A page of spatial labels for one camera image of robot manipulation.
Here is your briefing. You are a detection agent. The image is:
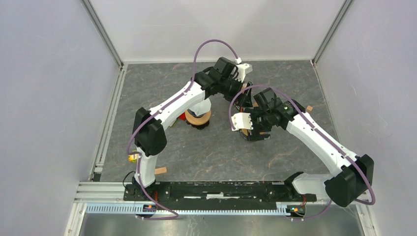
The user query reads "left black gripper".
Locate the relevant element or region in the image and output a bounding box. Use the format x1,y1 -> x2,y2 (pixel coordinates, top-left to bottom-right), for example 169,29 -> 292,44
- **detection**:
219,75 -> 253,108

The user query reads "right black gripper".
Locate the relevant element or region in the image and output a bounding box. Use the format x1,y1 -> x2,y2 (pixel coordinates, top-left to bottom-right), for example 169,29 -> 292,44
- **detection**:
242,107 -> 273,142

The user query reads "orange coffee filter box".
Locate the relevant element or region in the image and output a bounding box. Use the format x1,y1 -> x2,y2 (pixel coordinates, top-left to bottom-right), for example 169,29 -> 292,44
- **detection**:
233,89 -> 253,112

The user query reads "white paper coffee filter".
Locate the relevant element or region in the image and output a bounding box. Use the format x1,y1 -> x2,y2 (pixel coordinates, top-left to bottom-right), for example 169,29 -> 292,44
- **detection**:
188,98 -> 211,118

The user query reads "dark brown dripper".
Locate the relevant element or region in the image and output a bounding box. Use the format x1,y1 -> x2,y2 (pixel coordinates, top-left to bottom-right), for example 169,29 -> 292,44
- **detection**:
191,122 -> 209,130

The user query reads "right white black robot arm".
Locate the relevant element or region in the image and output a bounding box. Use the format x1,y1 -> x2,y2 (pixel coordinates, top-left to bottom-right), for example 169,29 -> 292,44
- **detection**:
240,88 -> 376,207

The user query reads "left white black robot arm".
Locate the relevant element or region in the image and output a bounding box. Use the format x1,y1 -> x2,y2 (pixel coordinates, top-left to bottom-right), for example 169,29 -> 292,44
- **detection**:
129,57 -> 252,201

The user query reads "small wooden cube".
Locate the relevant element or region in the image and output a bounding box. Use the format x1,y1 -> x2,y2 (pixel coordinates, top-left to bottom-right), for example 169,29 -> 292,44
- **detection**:
306,105 -> 313,113

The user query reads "colourful toy block pile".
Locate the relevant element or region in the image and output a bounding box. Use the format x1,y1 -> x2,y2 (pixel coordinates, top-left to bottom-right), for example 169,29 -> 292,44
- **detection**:
173,113 -> 186,125

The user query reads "flat wooden block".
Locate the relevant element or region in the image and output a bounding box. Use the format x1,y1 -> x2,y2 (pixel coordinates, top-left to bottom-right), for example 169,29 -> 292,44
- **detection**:
154,167 -> 168,175

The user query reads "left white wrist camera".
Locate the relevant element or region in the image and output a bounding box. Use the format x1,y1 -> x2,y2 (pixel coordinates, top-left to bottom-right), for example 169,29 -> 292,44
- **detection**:
234,58 -> 253,82

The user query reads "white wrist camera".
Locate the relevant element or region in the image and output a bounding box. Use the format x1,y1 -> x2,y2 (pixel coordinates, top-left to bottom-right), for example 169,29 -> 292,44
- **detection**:
234,58 -> 253,82
231,113 -> 253,131

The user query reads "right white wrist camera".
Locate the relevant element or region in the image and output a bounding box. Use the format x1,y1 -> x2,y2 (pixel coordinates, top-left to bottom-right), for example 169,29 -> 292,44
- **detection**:
231,113 -> 253,131

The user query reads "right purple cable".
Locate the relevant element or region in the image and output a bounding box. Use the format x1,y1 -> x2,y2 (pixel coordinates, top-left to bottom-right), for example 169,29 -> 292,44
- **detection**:
228,85 -> 377,222

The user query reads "purple cable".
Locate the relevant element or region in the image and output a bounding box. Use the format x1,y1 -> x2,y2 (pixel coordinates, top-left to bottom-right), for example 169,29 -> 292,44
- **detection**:
126,39 -> 242,221
228,85 -> 377,222

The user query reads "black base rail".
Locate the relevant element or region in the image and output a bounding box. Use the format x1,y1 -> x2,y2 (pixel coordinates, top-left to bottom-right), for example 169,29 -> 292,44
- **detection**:
123,181 -> 317,211

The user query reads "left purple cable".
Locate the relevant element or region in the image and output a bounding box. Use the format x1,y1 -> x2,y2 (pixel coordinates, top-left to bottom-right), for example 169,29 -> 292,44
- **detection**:
126,39 -> 242,221

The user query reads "grey slotted cable duct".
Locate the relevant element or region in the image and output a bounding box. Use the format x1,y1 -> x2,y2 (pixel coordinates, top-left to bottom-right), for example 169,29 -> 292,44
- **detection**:
85,203 -> 305,217

